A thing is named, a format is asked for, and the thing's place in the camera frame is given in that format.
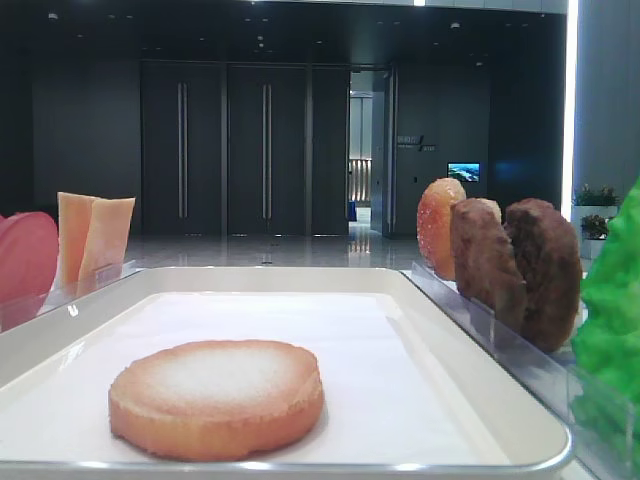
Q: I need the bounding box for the brown meat patty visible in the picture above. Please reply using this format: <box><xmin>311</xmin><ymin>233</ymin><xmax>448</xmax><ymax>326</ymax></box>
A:
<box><xmin>504</xmin><ymin>198</ymin><xmax>583</xmax><ymax>353</ymax></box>
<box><xmin>451</xmin><ymin>198</ymin><xmax>527</xmax><ymax>332</ymax></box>

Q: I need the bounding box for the cheese slice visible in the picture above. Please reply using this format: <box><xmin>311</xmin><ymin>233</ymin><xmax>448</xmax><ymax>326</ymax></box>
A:
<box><xmin>57</xmin><ymin>192</ymin><xmax>97</xmax><ymax>287</ymax></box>
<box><xmin>76</xmin><ymin>198</ymin><xmax>135</xmax><ymax>296</ymax></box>

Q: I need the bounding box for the left brown meat patty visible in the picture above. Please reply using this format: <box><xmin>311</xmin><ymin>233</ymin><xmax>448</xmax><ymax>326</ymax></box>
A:
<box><xmin>451</xmin><ymin>198</ymin><xmax>527</xmax><ymax>332</ymax></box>

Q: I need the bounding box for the rear tomato slice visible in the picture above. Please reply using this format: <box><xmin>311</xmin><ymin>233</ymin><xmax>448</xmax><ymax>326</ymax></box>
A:
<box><xmin>0</xmin><ymin>215</ymin><xmax>18</xmax><ymax>237</ymax></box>

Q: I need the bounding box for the left cheese slice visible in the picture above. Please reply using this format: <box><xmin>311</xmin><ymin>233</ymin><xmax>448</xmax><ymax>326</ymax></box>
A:
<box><xmin>57</xmin><ymin>192</ymin><xmax>97</xmax><ymax>287</ymax></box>

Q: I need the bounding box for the round bread slice on tray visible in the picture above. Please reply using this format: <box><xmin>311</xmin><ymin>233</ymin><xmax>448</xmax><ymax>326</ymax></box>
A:
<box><xmin>108</xmin><ymin>339</ymin><xmax>324</xmax><ymax>462</ymax></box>

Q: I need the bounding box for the middle door handle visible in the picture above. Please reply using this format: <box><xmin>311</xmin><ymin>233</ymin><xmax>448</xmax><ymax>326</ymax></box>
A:
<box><xmin>262</xmin><ymin>84</ymin><xmax>272</xmax><ymax>221</ymax></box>

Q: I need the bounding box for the clear left acrylic rack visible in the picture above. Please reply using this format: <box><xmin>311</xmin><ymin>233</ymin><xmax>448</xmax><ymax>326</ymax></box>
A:
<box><xmin>1</xmin><ymin>260</ymin><xmax>139</xmax><ymax>332</ymax></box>

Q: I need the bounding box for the green lettuce in rack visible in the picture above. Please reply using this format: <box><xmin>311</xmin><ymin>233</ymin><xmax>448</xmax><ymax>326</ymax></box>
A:
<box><xmin>572</xmin><ymin>185</ymin><xmax>639</xmax><ymax>479</ymax></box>

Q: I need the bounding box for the small wall screen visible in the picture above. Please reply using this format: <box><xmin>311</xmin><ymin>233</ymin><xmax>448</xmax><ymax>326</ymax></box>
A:
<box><xmin>447</xmin><ymin>163</ymin><xmax>480</xmax><ymax>183</ymax></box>

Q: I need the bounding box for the door handle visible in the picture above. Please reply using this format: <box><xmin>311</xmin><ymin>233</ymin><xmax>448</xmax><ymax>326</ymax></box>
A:
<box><xmin>262</xmin><ymin>84</ymin><xmax>272</xmax><ymax>221</ymax></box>
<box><xmin>178</xmin><ymin>82</ymin><xmax>189</xmax><ymax>219</ymax></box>

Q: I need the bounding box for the clear acrylic rack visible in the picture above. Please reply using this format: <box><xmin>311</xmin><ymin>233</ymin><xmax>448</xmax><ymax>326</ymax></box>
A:
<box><xmin>1</xmin><ymin>260</ymin><xmax>139</xmax><ymax>332</ymax></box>
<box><xmin>408</xmin><ymin>261</ymin><xmax>639</xmax><ymax>479</ymax></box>

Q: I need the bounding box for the clear right acrylic rack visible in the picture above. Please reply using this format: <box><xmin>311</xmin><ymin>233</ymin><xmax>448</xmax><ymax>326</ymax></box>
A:
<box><xmin>408</xmin><ymin>261</ymin><xmax>639</xmax><ymax>479</ymax></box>

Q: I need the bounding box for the sesame bun top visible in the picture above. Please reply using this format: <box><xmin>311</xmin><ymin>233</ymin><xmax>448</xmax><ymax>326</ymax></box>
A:
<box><xmin>416</xmin><ymin>178</ymin><xmax>466</xmax><ymax>281</ymax></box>

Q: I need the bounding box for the potted plant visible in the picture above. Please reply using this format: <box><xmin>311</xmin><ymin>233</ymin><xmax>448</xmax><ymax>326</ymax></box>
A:
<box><xmin>573</xmin><ymin>184</ymin><xmax>619</xmax><ymax>207</ymax></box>
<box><xmin>581</xmin><ymin>214</ymin><xmax>609</xmax><ymax>240</ymax></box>

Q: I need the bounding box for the lower potted plant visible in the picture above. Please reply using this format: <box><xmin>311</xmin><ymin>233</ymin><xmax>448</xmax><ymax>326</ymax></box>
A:
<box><xmin>581</xmin><ymin>214</ymin><xmax>609</xmax><ymax>240</ymax></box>

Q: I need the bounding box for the right brown meat patty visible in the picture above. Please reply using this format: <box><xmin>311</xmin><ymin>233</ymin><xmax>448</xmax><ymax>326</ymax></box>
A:
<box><xmin>504</xmin><ymin>198</ymin><xmax>583</xmax><ymax>353</ymax></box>

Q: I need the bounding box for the right cheese slice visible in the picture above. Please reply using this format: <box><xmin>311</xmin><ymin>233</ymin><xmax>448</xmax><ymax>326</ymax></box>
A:
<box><xmin>76</xmin><ymin>198</ymin><xmax>135</xmax><ymax>296</ymax></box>

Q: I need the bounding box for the upper potted plant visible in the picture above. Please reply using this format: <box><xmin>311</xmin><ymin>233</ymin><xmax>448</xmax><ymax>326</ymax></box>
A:
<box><xmin>573</xmin><ymin>184</ymin><xmax>619</xmax><ymax>207</ymax></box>

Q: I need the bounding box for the left door handle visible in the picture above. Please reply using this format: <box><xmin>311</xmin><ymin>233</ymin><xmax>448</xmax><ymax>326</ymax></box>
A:
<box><xmin>178</xmin><ymin>82</ymin><xmax>189</xmax><ymax>219</ymax></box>

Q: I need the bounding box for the white rectangular tray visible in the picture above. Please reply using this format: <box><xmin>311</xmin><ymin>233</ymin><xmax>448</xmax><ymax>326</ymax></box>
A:
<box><xmin>1</xmin><ymin>267</ymin><xmax>573</xmax><ymax>479</ymax></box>

